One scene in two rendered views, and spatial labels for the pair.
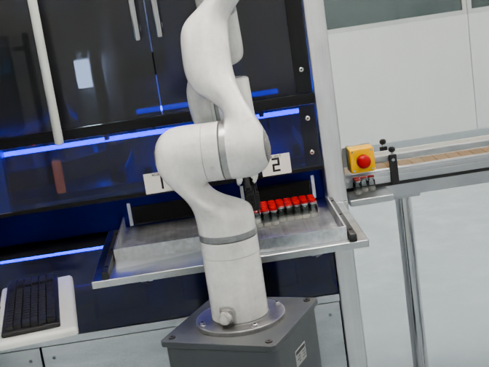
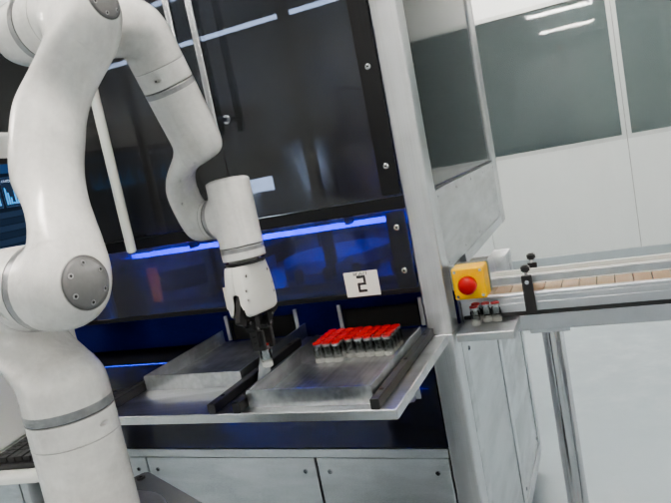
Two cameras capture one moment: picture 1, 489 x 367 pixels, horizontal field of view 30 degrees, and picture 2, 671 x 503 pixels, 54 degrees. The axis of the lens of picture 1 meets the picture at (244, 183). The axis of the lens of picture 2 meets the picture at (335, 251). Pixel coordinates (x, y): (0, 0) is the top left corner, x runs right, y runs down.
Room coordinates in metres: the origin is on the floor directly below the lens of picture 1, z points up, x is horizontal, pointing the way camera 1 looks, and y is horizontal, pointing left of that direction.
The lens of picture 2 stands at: (1.19, -0.69, 1.32)
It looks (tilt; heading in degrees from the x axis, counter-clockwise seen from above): 8 degrees down; 25
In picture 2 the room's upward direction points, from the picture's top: 11 degrees counter-clockwise
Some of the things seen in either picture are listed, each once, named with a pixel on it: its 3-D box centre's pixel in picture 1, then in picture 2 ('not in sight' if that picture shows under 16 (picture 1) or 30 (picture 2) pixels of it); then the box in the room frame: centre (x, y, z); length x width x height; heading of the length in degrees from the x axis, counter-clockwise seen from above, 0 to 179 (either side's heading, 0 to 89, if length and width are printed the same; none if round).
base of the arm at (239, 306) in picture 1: (234, 277); (86, 472); (1.82, 0.05, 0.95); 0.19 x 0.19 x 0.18
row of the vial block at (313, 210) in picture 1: (285, 212); (354, 346); (2.46, -0.10, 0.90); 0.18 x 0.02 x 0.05; 91
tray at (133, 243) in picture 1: (165, 231); (231, 354); (2.48, 0.24, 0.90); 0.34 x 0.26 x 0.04; 1
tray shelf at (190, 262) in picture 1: (227, 237); (281, 372); (2.41, 0.07, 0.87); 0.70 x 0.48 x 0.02; 91
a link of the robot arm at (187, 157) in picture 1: (204, 181); (34, 329); (1.82, 0.08, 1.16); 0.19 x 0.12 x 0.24; 83
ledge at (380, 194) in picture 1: (367, 195); (489, 326); (2.65, -0.36, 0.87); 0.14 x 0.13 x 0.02; 1
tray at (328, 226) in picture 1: (289, 223); (340, 363); (2.37, -0.10, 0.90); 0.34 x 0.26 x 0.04; 1
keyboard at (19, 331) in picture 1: (31, 301); (69, 423); (2.27, 0.59, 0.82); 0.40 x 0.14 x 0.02; 11
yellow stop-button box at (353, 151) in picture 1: (360, 158); (471, 279); (2.61, -0.35, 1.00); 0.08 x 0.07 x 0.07; 1
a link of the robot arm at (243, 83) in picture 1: (233, 103); (232, 212); (2.25, 0.00, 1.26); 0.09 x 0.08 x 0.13; 87
